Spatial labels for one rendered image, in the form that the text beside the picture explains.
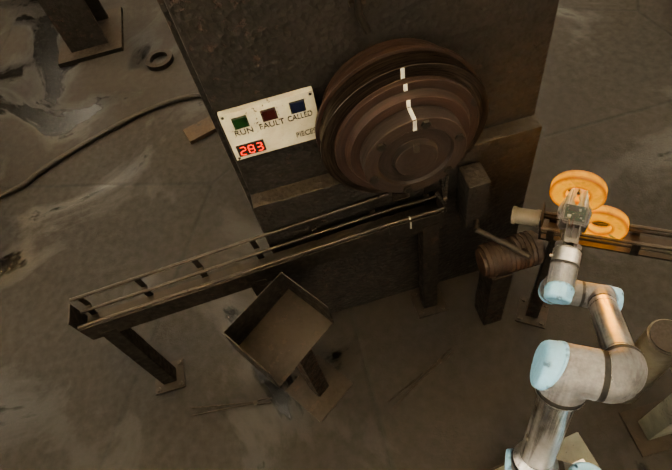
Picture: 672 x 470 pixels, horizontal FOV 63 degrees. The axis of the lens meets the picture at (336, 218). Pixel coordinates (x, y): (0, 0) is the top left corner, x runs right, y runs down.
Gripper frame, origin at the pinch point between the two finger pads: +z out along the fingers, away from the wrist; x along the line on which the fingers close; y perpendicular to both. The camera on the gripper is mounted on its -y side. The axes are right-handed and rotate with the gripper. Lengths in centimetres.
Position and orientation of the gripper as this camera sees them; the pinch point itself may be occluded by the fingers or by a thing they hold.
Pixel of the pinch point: (579, 187)
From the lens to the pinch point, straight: 176.3
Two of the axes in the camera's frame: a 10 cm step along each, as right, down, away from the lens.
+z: 3.0, -9.2, 2.6
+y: -2.3, -3.4, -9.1
